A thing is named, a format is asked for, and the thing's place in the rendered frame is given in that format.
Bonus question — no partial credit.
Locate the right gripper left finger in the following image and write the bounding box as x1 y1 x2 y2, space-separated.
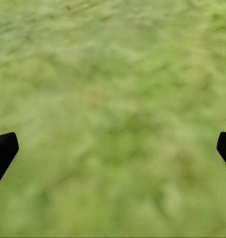
0 132 19 180

